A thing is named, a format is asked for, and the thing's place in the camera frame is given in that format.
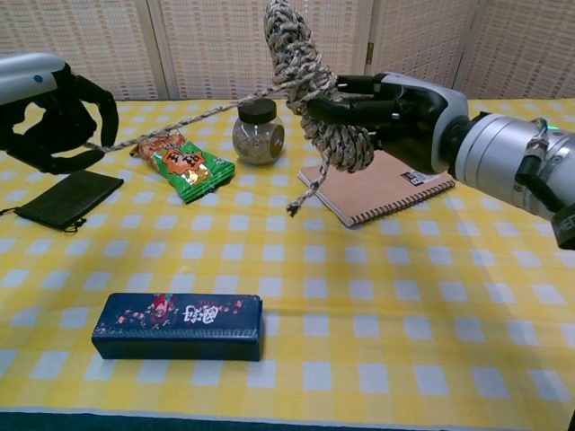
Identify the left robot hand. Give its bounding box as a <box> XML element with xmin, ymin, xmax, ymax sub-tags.
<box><xmin>0</xmin><ymin>52</ymin><xmax>119</xmax><ymax>176</ymax></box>

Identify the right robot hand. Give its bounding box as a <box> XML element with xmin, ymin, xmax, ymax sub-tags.
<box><xmin>307</xmin><ymin>71</ymin><xmax>471</xmax><ymax>177</ymax></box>

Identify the speckled beige rope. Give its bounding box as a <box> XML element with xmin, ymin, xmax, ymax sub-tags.
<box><xmin>84</xmin><ymin>0</ymin><xmax>376</xmax><ymax>218</ymax></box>

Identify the brown spiral notebook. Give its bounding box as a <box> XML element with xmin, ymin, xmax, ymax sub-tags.
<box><xmin>296</xmin><ymin>150</ymin><xmax>457</xmax><ymax>229</ymax></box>

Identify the orange green snack bag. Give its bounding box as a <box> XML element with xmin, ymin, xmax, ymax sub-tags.
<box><xmin>129</xmin><ymin>132</ymin><xmax>237</xmax><ymax>206</ymax></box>

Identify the glass jar black lid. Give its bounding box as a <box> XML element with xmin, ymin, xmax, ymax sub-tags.
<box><xmin>231</xmin><ymin>98</ymin><xmax>287</xmax><ymax>168</ymax></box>

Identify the woven folding screen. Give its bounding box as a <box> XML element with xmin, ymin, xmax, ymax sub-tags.
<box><xmin>0</xmin><ymin>0</ymin><xmax>575</xmax><ymax>102</ymax></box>

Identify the dark blue printed box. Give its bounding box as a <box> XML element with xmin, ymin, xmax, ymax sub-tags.
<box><xmin>91</xmin><ymin>292</ymin><xmax>265</xmax><ymax>363</ymax></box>

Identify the black drawstring pouch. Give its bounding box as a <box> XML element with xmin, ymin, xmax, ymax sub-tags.
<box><xmin>0</xmin><ymin>169</ymin><xmax>125</xmax><ymax>235</ymax></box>

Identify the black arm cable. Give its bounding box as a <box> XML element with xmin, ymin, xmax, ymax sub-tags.
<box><xmin>515</xmin><ymin>119</ymin><xmax>568</xmax><ymax>215</ymax></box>

